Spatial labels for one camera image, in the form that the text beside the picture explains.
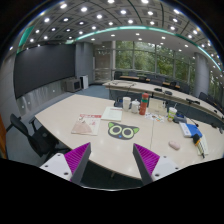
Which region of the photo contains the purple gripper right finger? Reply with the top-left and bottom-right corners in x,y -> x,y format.
133,143 -> 179,185

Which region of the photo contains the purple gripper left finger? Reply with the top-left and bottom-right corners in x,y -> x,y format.
41,143 -> 91,185

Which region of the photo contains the pink computer mouse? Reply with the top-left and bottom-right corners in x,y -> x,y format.
168,141 -> 180,150

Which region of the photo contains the black office chair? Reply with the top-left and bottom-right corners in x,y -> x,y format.
9,113 -> 61,158

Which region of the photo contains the red and white magazine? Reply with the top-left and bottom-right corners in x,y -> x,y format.
71,114 -> 101,136

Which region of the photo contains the colourful sticker sheet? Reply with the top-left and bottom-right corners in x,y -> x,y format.
145,112 -> 165,122

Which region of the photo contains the blue notebook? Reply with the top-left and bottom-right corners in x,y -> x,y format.
179,122 -> 202,138

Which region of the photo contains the black and yellow marker device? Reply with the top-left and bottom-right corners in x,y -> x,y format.
193,134 -> 205,158

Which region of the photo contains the green paper cup with straw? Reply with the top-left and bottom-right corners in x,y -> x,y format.
167,106 -> 177,122

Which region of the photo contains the white lidded jar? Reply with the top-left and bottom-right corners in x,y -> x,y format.
131,99 -> 140,114

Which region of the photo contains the white closed book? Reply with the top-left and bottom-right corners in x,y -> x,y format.
101,107 -> 122,121

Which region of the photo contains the white mug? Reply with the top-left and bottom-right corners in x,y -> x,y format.
123,97 -> 131,111

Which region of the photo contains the red tall bottle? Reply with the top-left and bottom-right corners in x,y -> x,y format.
139,93 -> 149,115

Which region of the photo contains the long curved conference desk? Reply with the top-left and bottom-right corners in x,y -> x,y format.
104,80 -> 224,127

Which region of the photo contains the grey box speaker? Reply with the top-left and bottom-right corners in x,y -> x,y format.
65,79 -> 81,93

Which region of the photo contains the large black wall screen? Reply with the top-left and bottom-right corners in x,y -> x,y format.
14,45 -> 75,98

